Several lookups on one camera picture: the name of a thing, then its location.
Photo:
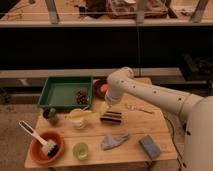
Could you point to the black striped block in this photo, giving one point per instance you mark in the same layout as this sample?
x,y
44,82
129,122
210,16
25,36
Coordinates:
x,y
111,117

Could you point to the green plastic cup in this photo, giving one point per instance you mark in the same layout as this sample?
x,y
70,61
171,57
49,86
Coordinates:
x,y
80,151

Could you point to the dark brown bowl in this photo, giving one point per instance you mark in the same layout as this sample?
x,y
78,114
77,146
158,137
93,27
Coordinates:
x,y
97,86

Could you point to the yellow measuring cup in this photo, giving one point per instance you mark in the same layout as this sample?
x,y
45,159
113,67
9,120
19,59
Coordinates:
x,y
77,117

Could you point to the dark green small cup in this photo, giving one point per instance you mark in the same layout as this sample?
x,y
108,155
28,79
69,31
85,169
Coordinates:
x,y
50,115

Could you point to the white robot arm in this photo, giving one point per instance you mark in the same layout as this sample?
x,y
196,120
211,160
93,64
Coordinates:
x,y
196,111

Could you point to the wooden table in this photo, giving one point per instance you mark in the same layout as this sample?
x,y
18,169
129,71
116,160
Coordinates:
x,y
137,123

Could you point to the white dish brush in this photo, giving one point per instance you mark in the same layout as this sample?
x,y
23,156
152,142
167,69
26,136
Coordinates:
x,y
49,147

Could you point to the brown pinecone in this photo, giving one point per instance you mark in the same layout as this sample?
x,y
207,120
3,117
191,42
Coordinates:
x,y
81,97

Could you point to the grey blue towel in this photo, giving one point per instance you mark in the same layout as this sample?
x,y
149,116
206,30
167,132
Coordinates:
x,y
110,141

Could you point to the blue sponge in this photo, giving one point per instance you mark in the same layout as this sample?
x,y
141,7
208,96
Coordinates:
x,y
150,147

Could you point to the orange bowl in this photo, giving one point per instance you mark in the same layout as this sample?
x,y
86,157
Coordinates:
x,y
38,156

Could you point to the orange egg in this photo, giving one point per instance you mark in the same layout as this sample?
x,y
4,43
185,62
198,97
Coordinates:
x,y
104,88

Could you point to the metal spoon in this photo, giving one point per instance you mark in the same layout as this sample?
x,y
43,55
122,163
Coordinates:
x,y
132,107

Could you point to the green plastic tray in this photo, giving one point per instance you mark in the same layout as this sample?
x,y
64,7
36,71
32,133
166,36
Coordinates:
x,y
59,92

